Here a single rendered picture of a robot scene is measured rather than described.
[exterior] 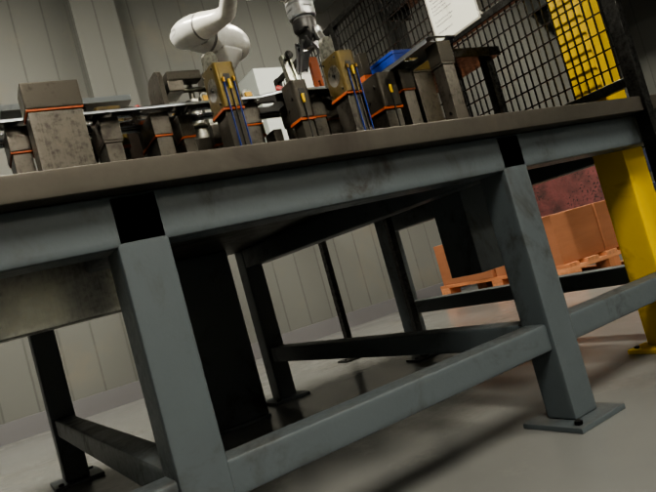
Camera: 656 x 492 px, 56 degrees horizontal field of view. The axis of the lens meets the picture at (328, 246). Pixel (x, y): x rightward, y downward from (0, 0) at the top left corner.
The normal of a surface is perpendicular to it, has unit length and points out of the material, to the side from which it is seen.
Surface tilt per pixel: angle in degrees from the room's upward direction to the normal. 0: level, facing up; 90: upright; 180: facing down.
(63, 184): 90
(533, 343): 90
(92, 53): 90
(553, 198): 90
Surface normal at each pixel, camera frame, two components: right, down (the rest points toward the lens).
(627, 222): -0.84, 0.21
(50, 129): 0.47, -0.17
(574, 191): -0.72, 0.17
